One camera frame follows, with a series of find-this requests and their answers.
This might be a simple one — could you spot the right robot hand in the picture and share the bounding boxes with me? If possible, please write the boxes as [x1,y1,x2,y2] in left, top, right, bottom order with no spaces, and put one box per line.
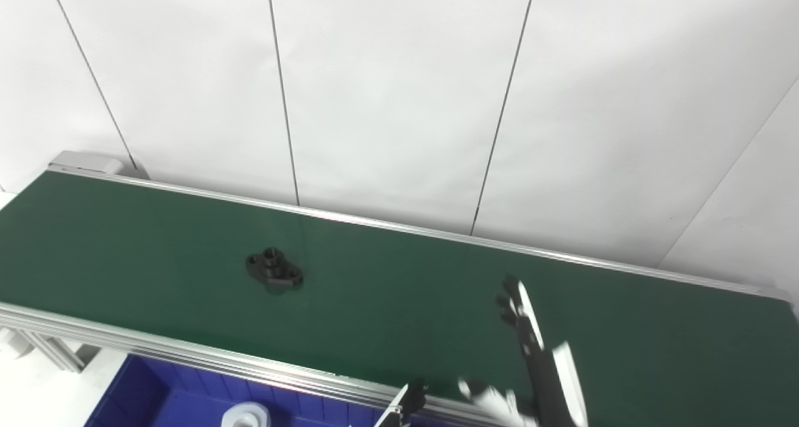
[459,276,589,427]

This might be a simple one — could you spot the green conveyor belt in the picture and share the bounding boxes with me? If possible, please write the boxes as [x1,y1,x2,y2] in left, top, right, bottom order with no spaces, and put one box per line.
[0,170,799,427]
[0,165,799,427]

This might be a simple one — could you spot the grey conveyor end housing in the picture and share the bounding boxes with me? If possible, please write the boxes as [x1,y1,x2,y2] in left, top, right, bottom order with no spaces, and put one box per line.
[49,151,150,179]

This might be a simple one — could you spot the blue plastic bin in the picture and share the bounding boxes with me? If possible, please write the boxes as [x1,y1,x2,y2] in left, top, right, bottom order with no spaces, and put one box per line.
[84,354,450,427]

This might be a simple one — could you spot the white plastic ring part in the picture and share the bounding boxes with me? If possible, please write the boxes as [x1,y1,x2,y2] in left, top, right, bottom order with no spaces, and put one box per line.
[220,402,270,427]

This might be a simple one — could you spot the black flanged machine part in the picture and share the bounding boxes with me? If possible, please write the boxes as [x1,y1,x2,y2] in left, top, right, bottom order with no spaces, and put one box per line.
[245,247,305,288]

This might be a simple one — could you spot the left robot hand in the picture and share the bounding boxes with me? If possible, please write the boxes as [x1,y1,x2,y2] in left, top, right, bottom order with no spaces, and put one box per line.
[373,380,430,427]

